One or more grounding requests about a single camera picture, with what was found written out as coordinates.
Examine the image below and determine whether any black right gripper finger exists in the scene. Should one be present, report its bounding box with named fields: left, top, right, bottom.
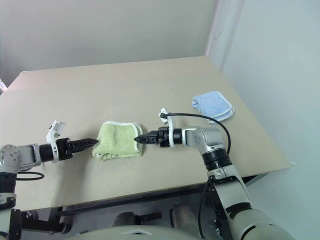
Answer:
left=134, top=136, right=159, bottom=146
left=133, top=129, right=159, bottom=140

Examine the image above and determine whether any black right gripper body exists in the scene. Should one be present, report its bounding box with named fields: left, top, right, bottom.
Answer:
left=155, top=126, right=171, bottom=149

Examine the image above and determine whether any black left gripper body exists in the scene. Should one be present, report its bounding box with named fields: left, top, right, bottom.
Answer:
left=55, top=137, right=75, bottom=161

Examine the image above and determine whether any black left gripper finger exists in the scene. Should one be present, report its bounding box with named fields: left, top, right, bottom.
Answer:
left=70, top=138, right=99, bottom=148
left=71, top=142, right=98, bottom=153

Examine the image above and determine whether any green towel with white trim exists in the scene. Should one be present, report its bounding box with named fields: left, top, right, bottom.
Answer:
left=91, top=120, right=144, bottom=161

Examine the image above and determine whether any folded blue towel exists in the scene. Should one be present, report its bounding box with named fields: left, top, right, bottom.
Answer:
left=191, top=90, right=237, bottom=125

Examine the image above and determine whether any small dark rounded shape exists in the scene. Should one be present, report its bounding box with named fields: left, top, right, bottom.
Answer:
left=111, top=211, right=138, bottom=228

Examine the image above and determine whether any pale green robot torso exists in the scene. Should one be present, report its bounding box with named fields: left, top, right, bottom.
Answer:
left=66, top=224, right=206, bottom=240

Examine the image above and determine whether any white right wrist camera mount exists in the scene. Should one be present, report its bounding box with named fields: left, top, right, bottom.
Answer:
left=158, top=107, right=176, bottom=149

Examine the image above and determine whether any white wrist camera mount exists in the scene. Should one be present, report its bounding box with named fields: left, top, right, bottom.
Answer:
left=45, top=119, right=67, bottom=165
left=158, top=107, right=176, bottom=149

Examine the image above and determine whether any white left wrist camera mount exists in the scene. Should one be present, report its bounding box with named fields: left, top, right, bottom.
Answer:
left=45, top=119, right=67, bottom=165

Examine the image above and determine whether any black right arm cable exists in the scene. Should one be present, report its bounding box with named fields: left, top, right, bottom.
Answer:
left=159, top=112, right=232, bottom=239

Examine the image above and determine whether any short black frame bar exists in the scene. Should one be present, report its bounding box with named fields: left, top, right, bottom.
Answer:
left=135, top=211, right=163, bottom=223

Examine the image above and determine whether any black table frame bracket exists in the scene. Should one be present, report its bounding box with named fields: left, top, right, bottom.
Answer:
left=20, top=206, right=74, bottom=235

